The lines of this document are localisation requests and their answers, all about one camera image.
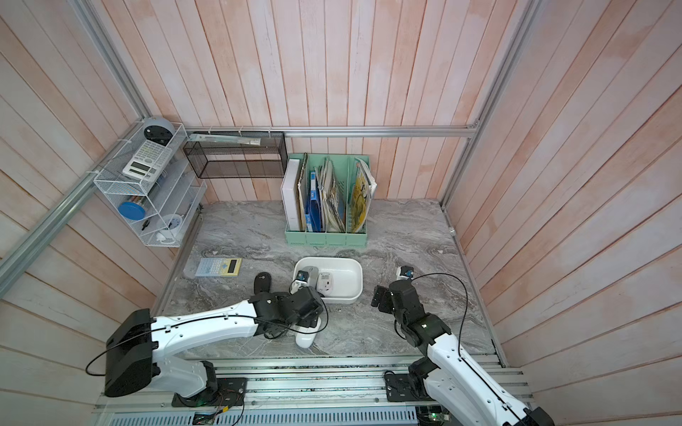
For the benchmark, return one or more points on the blue lid jar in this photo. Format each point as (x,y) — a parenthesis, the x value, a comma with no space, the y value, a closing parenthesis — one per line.
(133,209)

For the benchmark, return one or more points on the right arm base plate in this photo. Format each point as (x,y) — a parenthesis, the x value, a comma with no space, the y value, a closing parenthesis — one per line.
(400,388)

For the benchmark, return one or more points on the blue book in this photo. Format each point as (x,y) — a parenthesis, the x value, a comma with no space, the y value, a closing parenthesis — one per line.
(314,206)

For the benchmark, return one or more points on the white wire shelf rack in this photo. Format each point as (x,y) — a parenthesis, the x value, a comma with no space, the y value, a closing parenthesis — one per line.
(176,191)

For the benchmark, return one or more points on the white storage box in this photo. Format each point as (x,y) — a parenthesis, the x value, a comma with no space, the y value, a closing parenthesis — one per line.
(347,277)

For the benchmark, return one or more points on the white calculator on shelf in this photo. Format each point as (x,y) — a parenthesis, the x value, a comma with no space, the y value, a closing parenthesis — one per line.
(148,162)

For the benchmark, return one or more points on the white mouse with label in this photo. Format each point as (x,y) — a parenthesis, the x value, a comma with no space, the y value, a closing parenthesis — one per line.
(325,284)

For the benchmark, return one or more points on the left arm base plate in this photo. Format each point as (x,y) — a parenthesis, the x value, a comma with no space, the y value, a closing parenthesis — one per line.
(225,392)

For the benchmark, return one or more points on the white binder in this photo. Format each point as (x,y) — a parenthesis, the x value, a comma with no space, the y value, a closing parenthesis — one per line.
(289,192)

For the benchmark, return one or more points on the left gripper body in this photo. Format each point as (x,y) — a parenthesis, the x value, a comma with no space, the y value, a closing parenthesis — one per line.
(310,320)

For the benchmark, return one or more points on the yellow blue calculator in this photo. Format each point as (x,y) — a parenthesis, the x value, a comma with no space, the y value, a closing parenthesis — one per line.
(216,267)

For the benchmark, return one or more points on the light grey mouse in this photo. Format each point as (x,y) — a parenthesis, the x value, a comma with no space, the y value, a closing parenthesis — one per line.
(313,276)

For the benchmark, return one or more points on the ruler on basket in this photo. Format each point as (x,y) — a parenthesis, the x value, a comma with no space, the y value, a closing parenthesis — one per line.
(224,139)

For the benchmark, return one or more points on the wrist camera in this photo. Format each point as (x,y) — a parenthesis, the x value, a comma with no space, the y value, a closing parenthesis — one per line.
(301,281)
(405,273)

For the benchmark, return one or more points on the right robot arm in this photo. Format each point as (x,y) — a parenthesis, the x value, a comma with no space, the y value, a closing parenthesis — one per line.
(447,373)

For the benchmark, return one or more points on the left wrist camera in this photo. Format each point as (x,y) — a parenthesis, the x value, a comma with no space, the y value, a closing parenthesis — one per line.
(301,281)

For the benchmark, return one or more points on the black slim mouse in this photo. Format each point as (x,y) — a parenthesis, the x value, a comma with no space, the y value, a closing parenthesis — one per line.
(262,283)

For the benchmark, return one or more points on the green magazine file holder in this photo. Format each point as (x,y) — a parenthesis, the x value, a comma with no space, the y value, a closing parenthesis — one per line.
(335,174)

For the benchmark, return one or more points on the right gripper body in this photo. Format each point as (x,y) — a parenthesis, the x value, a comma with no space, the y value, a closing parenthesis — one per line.
(388,303)

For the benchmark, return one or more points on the black mesh basket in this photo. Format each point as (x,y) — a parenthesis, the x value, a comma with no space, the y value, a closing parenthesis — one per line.
(223,161)

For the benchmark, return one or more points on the yellow picture book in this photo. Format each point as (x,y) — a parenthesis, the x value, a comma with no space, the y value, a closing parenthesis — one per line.
(364,188)

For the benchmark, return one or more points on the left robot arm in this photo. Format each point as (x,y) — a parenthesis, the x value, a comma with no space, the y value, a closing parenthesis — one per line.
(143,353)

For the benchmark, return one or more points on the round black white speaker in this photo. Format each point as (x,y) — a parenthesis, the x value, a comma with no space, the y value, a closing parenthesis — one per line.
(158,130)

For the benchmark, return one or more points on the white cup on shelf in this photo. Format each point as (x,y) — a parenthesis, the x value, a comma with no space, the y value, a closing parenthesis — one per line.
(168,227)

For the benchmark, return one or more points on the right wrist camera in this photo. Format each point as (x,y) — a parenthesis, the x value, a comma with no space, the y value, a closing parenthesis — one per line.
(405,273)

